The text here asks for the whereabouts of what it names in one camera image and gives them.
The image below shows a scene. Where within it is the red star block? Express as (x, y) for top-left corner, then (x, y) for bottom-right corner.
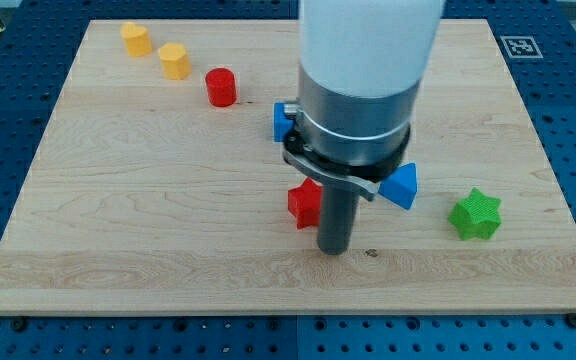
(287, 178), (322, 229)

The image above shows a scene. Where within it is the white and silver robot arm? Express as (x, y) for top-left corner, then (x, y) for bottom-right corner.
(284, 0), (445, 200)

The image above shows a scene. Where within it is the green star block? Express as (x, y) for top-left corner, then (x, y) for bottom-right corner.
(448, 187), (502, 240)

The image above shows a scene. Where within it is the blue cube block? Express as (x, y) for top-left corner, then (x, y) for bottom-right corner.
(273, 102), (298, 142)

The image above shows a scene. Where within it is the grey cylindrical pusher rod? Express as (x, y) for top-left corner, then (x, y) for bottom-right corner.
(317, 186), (359, 255)

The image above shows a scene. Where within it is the blue triangle block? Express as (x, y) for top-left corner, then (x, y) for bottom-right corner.
(379, 163), (418, 210)

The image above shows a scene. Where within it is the red cylinder block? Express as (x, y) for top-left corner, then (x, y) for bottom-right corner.
(205, 68), (237, 107)

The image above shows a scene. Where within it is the wooden board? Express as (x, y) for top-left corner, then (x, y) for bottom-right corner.
(0, 20), (576, 316)

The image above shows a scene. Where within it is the yellow hexagon block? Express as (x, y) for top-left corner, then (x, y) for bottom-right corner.
(157, 42), (191, 80)

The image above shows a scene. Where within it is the yellow heart block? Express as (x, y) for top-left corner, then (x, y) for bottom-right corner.
(120, 22), (153, 57)

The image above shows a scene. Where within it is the white fiducial marker tag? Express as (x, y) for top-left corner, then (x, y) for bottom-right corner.
(500, 36), (543, 59)

